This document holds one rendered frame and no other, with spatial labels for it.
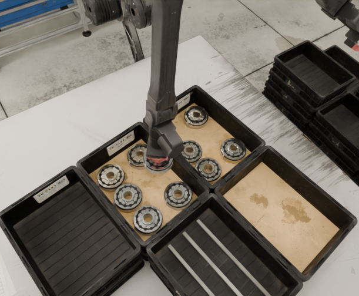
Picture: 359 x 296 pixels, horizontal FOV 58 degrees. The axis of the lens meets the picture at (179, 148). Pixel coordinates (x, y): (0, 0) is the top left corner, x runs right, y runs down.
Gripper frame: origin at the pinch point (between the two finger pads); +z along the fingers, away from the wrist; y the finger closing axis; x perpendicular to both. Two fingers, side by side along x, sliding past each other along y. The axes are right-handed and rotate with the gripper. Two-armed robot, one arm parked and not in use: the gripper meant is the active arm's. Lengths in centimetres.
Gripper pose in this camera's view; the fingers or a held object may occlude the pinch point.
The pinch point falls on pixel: (158, 155)
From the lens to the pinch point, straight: 110.6
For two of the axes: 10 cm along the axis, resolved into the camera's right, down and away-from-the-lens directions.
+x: -9.9, -1.0, 0.0
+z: -0.5, 4.9, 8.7
